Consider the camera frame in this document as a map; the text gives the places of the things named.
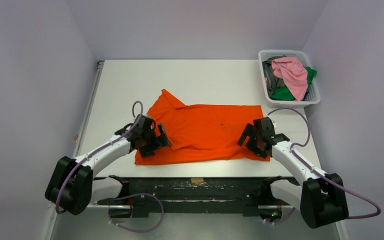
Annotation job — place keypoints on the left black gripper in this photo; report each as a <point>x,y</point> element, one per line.
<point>148,151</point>

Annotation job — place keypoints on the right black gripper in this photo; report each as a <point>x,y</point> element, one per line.
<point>252,139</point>

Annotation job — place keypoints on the orange t-shirt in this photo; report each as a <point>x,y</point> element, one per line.
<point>200,132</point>

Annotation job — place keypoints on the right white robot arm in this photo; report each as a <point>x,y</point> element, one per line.
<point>317,195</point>

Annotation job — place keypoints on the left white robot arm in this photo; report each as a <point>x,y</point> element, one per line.
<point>75,183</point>

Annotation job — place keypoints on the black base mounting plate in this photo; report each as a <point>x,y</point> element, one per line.
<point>218,195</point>

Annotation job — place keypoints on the brown tape piece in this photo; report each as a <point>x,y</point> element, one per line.
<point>197,181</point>

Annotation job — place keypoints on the green t-shirt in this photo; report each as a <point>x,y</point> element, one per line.
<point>284,94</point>

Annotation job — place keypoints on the grey t-shirt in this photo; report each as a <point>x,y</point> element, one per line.
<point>273,82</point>

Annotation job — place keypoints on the white plastic laundry basket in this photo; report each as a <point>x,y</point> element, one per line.
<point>311,98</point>

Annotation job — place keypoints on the pink t-shirt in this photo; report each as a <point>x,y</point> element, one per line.
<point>293,73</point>

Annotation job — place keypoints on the aluminium frame rail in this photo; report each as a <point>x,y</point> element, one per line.
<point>51,215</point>

